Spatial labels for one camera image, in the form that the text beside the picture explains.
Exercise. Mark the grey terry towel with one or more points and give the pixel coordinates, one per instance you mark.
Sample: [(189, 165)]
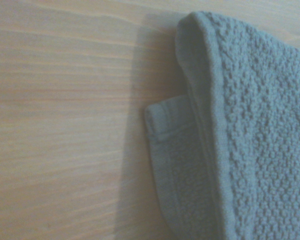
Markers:
[(252, 125)]

